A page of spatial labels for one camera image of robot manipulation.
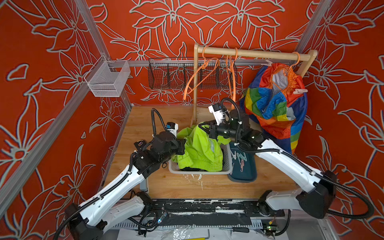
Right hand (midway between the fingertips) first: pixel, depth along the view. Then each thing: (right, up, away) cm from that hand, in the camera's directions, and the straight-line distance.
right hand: (199, 123), depth 68 cm
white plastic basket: (+15, -25, +10) cm, 31 cm away
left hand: (-6, -8, +4) cm, 11 cm away
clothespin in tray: (+26, -21, +22) cm, 40 cm away
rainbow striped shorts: (+41, +14, +17) cm, 47 cm away
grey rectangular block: (-29, -32, +8) cm, 44 cm away
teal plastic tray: (+28, -25, +18) cm, 41 cm away
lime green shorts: (+2, -15, +3) cm, 15 cm away
